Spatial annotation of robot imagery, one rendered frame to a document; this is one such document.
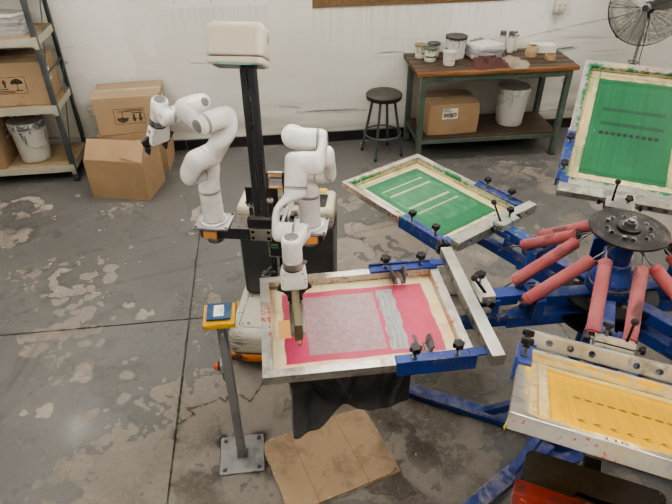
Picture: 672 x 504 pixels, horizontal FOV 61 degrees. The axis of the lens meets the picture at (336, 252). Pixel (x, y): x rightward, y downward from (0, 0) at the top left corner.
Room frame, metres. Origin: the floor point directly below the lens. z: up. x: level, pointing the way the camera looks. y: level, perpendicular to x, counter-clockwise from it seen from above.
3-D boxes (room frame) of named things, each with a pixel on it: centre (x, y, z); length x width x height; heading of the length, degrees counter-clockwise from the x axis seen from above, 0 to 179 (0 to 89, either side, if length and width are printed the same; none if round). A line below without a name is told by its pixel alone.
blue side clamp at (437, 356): (1.49, -0.36, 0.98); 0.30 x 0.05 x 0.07; 97
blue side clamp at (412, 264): (2.05, -0.30, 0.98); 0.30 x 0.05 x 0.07; 97
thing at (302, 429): (1.53, -0.06, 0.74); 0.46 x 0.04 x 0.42; 97
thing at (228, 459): (1.79, 0.48, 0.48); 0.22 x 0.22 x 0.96; 7
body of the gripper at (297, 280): (1.71, 0.16, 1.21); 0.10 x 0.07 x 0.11; 97
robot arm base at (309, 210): (2.19, 0.11, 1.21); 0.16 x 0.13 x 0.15; 174
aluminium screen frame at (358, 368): (1.74, -0.09, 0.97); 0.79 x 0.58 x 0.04; 97
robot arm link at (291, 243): (1.75, 0.15, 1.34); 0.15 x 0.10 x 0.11; 174
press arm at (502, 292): (1.81, -0.65, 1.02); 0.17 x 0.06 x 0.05; 97
